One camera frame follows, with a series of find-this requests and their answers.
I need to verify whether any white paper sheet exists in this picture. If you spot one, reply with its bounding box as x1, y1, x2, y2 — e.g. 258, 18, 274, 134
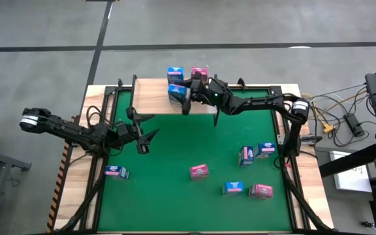
329, 150, 373, 193

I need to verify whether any Rice Krispies cereal box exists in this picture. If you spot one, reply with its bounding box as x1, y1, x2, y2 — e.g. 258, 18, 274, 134
223, 181, 245, 197
167, 67, 185, 85
168, 84, 188, 106

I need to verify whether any wooden shelf with black legs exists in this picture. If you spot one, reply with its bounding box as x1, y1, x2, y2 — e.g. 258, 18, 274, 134
131, 74, 221, 127

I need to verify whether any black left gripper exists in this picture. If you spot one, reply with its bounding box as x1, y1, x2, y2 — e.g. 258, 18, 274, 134
115, 107, 161, 154

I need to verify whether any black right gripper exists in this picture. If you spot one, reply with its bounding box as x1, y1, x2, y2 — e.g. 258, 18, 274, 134
176, 72, 211, 116

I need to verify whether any blue cereal box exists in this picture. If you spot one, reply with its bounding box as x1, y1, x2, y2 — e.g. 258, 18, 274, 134
253, 142, 277, 159

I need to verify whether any black power adapter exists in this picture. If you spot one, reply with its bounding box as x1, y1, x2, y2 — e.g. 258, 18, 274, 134
343, 113, 366, 138

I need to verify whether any green table mat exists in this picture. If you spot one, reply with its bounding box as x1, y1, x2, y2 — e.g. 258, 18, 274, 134
98, 89, 292, 232

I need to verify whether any Raisin Bran cereal box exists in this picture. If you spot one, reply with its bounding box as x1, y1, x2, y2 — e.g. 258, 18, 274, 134
189, 163, 210, 181
248, 183, 274, 200
191, 67, 209, 79

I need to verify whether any Frosted Flakes cereal box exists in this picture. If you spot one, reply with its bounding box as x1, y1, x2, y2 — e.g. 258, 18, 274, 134
104, 164, 131, 181
238, 145, 255, 168

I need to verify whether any yellow black hazard strip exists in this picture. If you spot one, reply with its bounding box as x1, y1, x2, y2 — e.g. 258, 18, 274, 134
46, 143, 71, 233

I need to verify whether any grey arm base bracket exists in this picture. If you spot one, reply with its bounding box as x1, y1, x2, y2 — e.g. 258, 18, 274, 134
277, 133, 323, 147

